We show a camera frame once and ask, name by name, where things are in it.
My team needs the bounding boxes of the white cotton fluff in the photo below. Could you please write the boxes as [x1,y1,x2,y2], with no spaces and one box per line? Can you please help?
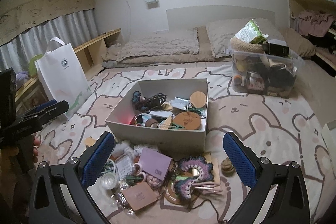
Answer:
[114,141,139,159]

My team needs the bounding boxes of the round brown coaster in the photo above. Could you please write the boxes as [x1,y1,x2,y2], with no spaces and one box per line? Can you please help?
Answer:
[164,179,208,206]

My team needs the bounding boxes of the white headboard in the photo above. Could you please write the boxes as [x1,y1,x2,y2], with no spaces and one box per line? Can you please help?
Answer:
[166,5,276,31]

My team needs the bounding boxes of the wooden shelf unit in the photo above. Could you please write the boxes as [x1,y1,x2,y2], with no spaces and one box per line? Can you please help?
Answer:
[14,28,122,109]

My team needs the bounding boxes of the purple plush toy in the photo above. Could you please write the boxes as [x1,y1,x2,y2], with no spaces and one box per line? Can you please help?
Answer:
[16,70,29,89]

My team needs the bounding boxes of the clear round cup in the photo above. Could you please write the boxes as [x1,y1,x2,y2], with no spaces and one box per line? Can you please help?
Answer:
[101,174,117,190]

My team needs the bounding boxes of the beige rope knot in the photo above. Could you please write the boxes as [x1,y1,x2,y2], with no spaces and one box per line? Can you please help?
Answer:
[220,157,235,176]

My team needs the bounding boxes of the grey curtain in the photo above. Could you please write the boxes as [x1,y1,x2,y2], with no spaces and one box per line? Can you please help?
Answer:
[0,7,99,75]

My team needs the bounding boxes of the pile of clothes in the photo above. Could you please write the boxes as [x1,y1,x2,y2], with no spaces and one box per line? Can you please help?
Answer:
[297,10,336,38]

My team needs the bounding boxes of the brown bandage roll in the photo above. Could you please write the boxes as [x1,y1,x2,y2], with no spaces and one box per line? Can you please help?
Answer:
[112,185,133,212]

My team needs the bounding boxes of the small white open box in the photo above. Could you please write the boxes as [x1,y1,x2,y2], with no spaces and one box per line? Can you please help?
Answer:
[322,120,336,146]

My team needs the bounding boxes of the silver foil packet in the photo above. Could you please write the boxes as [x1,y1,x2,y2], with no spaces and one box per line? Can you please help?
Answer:
[172,97,189,110]

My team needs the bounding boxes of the beige quilt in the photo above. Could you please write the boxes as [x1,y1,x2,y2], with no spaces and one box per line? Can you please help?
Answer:
[101,49,234,68]

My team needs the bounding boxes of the green snack packet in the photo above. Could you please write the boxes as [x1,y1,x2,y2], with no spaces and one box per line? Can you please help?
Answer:
[234,19,269,45]

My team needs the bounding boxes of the clear plastic case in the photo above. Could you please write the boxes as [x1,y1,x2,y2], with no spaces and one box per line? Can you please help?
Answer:
[115,154,135,180]

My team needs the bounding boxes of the purple crochet piece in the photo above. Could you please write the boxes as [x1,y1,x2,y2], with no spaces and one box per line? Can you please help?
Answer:
[172,156,214,198]

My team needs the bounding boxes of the beige fluffy slipper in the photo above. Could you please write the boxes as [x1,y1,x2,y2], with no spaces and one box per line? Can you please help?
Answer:
[230,37,264,54]

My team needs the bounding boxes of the bag of pink beads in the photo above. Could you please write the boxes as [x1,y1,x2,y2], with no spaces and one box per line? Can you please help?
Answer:
[146,174,163,189]

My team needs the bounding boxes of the white tote bag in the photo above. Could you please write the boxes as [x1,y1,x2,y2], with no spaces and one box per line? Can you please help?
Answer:
[35,37,92,121]

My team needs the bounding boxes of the white cardboard box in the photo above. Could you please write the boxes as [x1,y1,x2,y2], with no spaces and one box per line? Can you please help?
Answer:
[105,78,209,155]

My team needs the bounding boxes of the pink scissors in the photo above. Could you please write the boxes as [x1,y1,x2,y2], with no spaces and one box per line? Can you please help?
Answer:
[194,181,223,194]

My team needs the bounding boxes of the lilac book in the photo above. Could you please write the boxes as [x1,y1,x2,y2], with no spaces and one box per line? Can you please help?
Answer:
[138,147,172,182]

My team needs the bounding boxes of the beige printed valance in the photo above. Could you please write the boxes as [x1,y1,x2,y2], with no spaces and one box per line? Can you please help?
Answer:
[0,0,95,42]

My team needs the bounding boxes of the clear plastic storage bin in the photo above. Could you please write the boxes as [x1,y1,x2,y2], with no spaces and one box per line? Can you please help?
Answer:
[226,38,306,98]

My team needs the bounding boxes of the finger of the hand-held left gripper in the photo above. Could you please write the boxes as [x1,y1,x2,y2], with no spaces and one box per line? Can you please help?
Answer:
[0,118,53,143]
[16,100,69,125]

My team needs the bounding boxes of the round wooden lid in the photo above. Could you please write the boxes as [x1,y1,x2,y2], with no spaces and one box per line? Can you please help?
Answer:
[189,91,208,108]

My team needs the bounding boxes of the blue crochet piece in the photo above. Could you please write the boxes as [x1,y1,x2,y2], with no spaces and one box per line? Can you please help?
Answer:
[131,91,145,110]

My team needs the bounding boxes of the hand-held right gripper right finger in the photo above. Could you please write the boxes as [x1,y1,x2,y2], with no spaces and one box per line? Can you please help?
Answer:
[223,131,310,224]

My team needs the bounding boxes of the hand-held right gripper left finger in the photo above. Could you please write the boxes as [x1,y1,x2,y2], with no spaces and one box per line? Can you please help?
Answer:
[28,131,116,224]

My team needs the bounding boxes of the bundle of dark hair ties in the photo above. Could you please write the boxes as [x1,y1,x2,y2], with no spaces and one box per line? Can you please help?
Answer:
[143,93,168,110]

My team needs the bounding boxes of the black box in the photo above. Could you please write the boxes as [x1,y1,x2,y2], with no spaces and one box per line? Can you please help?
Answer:
[262,40,289,58]

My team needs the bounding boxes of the person's left hand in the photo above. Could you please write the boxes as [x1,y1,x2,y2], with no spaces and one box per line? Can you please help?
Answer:
[31,135,42,161]

